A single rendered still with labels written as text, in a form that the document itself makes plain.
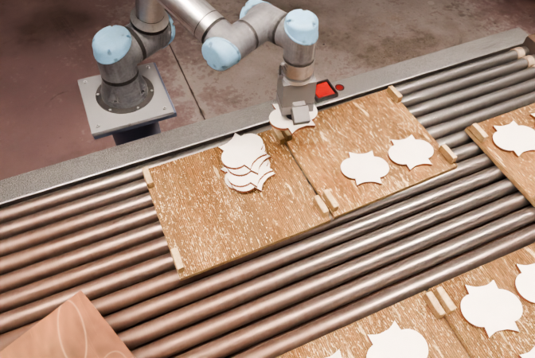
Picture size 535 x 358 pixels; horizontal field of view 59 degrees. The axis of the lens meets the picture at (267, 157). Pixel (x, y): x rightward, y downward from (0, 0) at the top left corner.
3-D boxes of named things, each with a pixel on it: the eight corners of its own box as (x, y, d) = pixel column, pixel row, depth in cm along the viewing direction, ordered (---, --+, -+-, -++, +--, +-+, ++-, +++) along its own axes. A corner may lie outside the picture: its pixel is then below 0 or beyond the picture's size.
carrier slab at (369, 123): (275, 129, 145) (275, 126, 144) (388, 91, 156) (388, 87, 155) (333, 219, 125) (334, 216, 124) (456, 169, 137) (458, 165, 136)
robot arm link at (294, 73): (318, 65, 110) (284, 70, 109) (316, 80, 114) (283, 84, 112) (310, 45, 115) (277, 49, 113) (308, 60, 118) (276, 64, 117)
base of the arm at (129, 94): (95, 87, 159) (87, 64, 152) (138, 72, 165) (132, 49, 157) (111, 115, 152) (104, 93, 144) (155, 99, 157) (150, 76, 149)
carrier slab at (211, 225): (142, 173, 133) (141, 170, 132) (275, 130, 144) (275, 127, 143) (180, 282, 114) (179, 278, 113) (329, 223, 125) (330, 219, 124)
